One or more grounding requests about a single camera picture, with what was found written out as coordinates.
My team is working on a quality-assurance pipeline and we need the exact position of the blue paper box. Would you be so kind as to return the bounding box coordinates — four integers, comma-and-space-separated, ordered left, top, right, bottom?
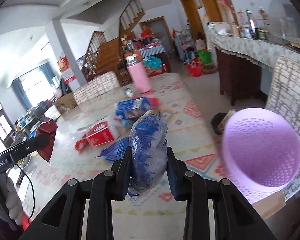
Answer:
97, 137, 129, 162

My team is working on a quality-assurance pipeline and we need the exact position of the blue plastic bag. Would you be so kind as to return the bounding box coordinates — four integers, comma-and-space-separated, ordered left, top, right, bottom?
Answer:
128, 110, 168, 201

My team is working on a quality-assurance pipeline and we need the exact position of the blue medicine carton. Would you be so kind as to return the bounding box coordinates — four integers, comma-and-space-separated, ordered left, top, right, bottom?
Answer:
115, 97, 151, 120

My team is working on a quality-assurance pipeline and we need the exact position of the purple perforated trash basket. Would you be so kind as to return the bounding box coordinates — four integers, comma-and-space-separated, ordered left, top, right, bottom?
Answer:
221, 108, 300, 204

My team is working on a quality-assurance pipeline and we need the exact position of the white gloved left hand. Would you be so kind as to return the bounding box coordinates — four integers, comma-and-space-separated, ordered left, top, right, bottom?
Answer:
0, 174, 23, 226

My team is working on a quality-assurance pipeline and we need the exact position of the red plastic wrapper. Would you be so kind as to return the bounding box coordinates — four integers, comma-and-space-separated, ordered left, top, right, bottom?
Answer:
36, 118, 58, 163

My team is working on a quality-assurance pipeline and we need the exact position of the red white KFC box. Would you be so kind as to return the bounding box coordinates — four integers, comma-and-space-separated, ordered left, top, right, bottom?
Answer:
85, 121, 120, 146

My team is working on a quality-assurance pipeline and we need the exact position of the checkered chair far side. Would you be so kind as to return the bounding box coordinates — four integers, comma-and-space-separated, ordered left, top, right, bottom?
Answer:
74, 72, 120, 105

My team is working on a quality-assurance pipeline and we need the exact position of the checkered chair near basket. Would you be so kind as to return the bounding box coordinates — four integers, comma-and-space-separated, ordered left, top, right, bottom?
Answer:
266, 56, 300, 200

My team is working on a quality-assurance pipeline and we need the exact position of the green cap spice jar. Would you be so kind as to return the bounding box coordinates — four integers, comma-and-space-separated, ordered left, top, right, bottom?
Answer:
125, 87, 134, 98

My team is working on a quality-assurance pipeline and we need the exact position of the wooden staircase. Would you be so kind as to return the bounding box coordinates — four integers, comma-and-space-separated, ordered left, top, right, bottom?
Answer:
82, 0, 145, 86

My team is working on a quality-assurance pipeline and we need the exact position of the sideboard with patterned cloth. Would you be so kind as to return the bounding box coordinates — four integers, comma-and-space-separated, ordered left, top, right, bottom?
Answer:
206, 22, 300, 106

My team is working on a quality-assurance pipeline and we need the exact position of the green shopping bag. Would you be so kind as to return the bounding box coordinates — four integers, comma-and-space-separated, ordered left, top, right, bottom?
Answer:
198, 50, 212, 64

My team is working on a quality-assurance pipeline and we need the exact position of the pink water bottle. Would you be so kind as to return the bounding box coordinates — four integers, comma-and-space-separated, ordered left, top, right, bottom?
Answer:
126, 54, 151, 94

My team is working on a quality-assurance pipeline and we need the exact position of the clear mesh food cover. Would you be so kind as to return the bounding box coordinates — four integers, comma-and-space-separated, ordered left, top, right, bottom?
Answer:
268, 0, 300, 44

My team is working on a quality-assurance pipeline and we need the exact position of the black cable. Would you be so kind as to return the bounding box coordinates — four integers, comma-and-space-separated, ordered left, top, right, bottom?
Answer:
16, 164, 36, 222

